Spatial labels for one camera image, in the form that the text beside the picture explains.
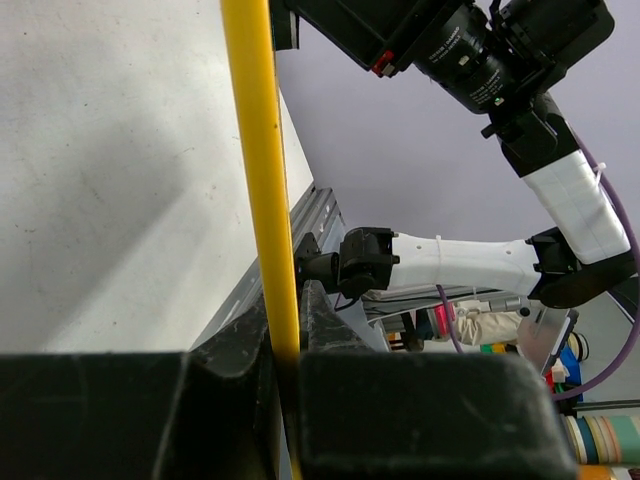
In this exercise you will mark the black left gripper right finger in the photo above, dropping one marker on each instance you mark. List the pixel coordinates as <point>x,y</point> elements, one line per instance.
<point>366,414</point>

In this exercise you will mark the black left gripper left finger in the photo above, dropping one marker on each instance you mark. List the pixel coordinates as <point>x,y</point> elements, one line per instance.
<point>207,413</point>

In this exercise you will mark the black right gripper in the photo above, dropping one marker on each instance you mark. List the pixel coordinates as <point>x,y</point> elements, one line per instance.
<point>383,37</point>

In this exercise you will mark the yellow framed whiteboard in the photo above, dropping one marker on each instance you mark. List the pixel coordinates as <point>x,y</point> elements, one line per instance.
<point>248,35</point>

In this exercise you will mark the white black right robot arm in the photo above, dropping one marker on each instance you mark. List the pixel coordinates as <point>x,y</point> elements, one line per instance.
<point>434,124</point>

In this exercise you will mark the colourful tape rolls clutter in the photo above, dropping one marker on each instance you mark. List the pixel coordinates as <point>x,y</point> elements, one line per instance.
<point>602,423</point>

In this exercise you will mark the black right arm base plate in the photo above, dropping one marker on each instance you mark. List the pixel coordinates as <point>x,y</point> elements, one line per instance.
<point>312,264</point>

